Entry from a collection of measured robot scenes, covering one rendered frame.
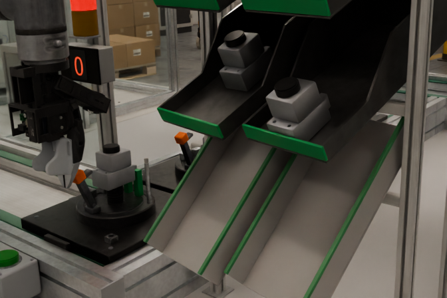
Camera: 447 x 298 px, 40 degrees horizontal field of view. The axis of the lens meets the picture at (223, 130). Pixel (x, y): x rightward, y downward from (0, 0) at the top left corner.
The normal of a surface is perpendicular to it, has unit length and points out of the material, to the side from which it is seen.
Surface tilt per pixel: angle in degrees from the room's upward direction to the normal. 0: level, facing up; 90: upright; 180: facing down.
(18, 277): 90
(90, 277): 0
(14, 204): 0
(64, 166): 93
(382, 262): 0
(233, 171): 45
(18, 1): 90
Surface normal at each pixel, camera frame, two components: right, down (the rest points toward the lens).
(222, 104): -0.35, -0.78
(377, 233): -0.03, -0.96
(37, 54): 0.07, 0.29
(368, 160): -0.55, -0.53
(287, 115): -0.67, 0.59
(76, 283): -0.63, 0.24
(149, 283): 0.78, 0.16
